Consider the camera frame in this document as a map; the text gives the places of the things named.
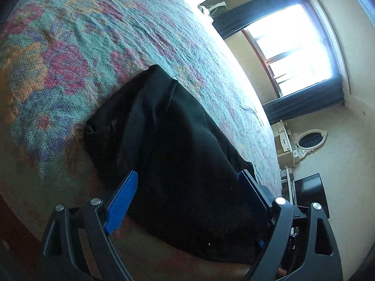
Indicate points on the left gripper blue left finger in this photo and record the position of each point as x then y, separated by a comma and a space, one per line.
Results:
116, 208

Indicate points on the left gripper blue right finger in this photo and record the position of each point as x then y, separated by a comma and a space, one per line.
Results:
259, 200

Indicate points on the black pants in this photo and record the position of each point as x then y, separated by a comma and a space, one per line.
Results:
188, 194

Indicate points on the black television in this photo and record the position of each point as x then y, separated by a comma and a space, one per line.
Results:
309, 190

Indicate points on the cream dressing table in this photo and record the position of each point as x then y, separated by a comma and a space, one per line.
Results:
286, 150

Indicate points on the white oval mirror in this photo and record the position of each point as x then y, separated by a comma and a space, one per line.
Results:
308, 141

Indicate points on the dark blue lower curtain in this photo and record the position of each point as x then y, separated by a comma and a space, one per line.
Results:
312, 99

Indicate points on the dark blue curtain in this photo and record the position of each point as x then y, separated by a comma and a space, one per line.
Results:
236, 19
312, 99

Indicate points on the bright window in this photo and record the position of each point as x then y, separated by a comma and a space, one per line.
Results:
293, 47

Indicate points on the floral bedspread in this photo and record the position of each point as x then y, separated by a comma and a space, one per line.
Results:
62, 59

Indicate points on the dark blue upper curtain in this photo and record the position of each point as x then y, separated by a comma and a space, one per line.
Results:
236, 19

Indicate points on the white fan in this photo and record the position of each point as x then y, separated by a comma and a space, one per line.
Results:
217, 8

